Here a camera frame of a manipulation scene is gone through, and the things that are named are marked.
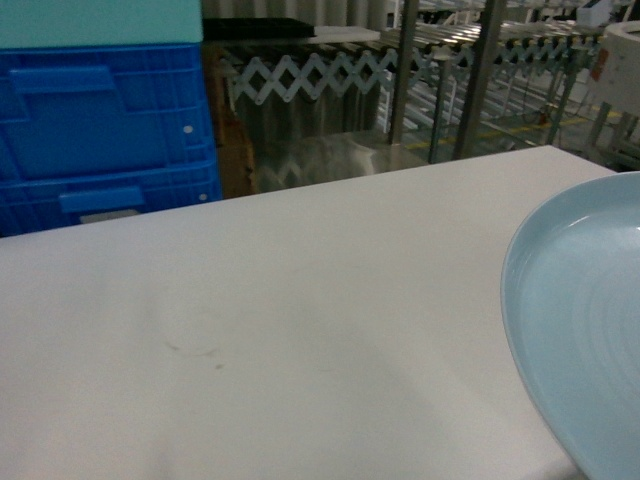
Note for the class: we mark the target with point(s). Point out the light blue round tray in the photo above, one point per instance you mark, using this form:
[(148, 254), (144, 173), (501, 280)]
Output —
[(570, 309)]

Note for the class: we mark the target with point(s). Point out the blue crate top right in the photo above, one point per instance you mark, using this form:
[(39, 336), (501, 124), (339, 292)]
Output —
[(99, 110)]

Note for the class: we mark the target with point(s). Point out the blue crate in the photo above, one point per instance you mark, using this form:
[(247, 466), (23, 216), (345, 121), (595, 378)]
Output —
[(33, 206), (99, 110)]

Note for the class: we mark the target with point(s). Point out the expandable roller conveyor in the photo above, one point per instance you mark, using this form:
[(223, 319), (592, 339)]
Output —
[(531, 77)]

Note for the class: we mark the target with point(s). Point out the blue crate bottom right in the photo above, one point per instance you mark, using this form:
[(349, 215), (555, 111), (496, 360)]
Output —
[(33, 206)]

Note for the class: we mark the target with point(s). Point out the teal foam box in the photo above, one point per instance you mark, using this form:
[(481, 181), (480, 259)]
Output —
[(52, 24)]

